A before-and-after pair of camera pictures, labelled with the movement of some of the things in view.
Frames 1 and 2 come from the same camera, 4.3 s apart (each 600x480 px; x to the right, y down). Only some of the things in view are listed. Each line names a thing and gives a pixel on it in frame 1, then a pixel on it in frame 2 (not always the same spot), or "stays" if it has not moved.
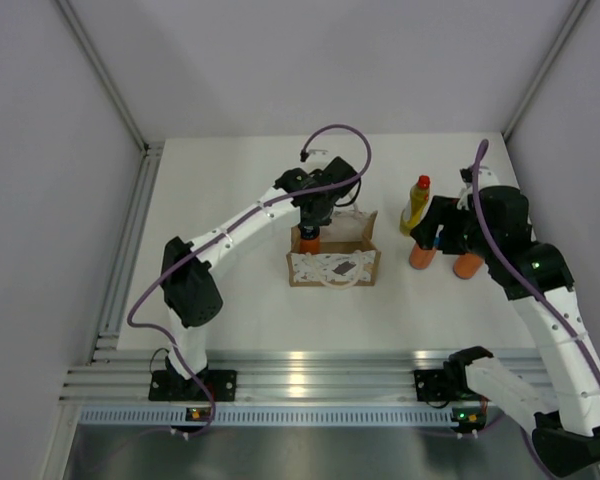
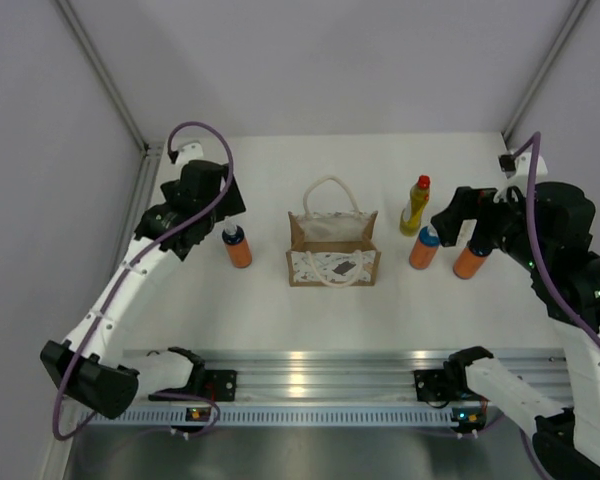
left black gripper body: [324, 220] to [211, 218]
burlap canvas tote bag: [348, 254] stays
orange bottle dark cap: [310, 238] to [238, 247]
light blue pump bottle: [421, 258] stays
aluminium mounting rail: [286, 375] stays
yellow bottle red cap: [415, 205] stays
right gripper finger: [425, 229] to [462, 207]
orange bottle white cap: [466, 266] stays
